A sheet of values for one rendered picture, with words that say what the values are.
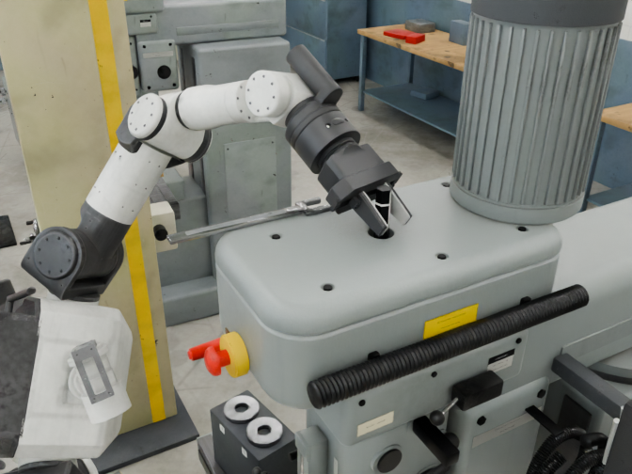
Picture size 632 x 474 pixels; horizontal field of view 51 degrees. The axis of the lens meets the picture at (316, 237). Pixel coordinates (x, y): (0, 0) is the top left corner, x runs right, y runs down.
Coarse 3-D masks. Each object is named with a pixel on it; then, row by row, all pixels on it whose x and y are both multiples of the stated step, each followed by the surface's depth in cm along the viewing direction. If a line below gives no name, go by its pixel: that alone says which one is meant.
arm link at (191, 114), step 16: (160, 96) 111; (176, 96) 109; (192, 96) 106; (208, 96) 104; (224, 96) 102; (176, 112) 108; (192, 112) 106; (208, 112) 104; (224, 112) 102; (176, 128) 109; (192, 128) 109; (208, 128) 108; (160, 144) 110; (176, 144) 111; (192, 144) 112; (192, 160) 116
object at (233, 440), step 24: (216, 408) 169; (240, 408) 169; (264, 408) 169; (216, 432) 170; (240, 432) 162; (264, 432) 162; (288, 432) 162; (216, 456) 176; (240, 456) 162; (264, 456) 156
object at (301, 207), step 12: (300, 204) 98; (312, 204) 100; (252, 216) 95; (264, 216) 95; (276, 216) 95; (288, 216) 96; (204, 228) 91; (216, 228) 91; (228, 228) 92; (240, 228) 93; (168, 240) 89; (180, 240) 89
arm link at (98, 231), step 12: (84, 204) 114; (84, 216) 113; (96, 216) 112; (84, 228) 113; (96, 228) 113; (108, 228) 113; (120, 228) 115; (84, 240) 111; (96, 240) 113; (108, 240) 114; (120, 240) 117; (96, 252) 114; (108, 252) 116; (96, 264) 114; (108, 264) 118; (84, 276) 114; (96, 276) 119
